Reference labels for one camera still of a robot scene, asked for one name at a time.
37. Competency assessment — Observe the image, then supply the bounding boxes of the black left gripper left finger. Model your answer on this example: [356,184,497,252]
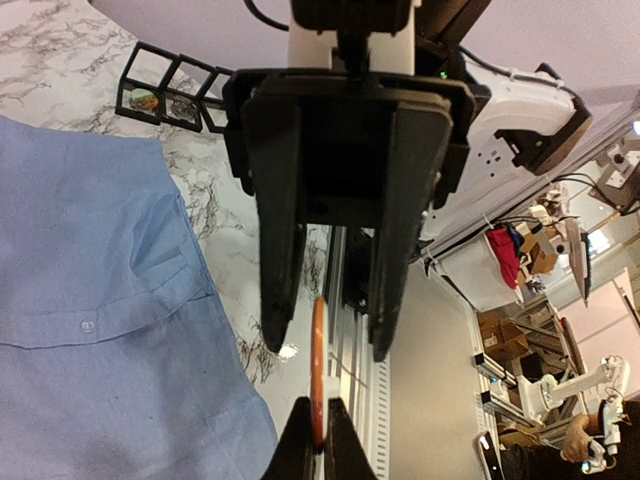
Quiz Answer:
[261,397,314,480]

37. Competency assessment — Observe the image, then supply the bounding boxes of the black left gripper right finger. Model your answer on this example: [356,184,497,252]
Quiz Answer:
[324,398,376,480]

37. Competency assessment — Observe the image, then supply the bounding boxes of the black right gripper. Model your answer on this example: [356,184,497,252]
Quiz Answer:
[223,69,476,362]

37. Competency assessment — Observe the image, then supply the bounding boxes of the round brooch orange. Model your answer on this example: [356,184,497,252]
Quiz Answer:
[310,297,329,452]

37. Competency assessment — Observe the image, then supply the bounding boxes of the blue shirt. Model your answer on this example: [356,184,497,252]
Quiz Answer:
[1,118,277,479]

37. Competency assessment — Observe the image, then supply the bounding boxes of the round brooch dark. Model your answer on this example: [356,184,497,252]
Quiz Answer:
[170,99,198,121]

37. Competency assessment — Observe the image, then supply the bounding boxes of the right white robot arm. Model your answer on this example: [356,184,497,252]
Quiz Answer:
[223,1,591,361]

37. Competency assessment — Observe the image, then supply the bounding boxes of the aluminium front rail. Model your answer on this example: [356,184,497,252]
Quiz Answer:
[324,227,391,479]

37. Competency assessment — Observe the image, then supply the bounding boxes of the black frame box right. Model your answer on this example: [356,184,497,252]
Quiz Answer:
[199,66,233,134]

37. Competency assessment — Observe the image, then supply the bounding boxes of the black frame box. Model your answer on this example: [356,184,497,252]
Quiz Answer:
[115,41,178,125]
[161,54,214,133]
[199,66,233,134]

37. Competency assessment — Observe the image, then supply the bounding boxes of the black frame box middle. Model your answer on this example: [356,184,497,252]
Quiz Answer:
[161,54,214,133]

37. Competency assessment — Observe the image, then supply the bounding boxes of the black frame box left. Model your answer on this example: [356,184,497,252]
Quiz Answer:
[115,41,178,125]

